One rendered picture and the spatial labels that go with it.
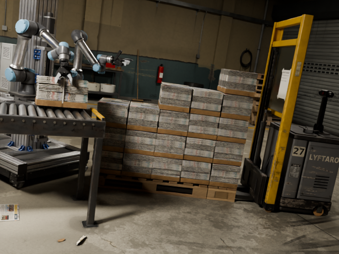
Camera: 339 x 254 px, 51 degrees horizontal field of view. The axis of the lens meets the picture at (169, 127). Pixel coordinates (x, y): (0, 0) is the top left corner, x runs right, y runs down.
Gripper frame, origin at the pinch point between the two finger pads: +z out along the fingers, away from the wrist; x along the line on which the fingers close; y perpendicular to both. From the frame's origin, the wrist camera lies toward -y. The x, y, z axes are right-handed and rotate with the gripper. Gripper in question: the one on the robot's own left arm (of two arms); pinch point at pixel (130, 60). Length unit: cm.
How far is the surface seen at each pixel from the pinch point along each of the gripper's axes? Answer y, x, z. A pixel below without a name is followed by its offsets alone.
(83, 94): 18, 94, -13
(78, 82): 9, 95, -17
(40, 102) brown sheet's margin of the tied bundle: 24, 112, -39
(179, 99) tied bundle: 24, 31, 57
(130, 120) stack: 49, 44, 15
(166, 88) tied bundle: 16, 33, 44
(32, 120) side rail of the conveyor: 26, 148, -26
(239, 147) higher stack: 64, 24, 122
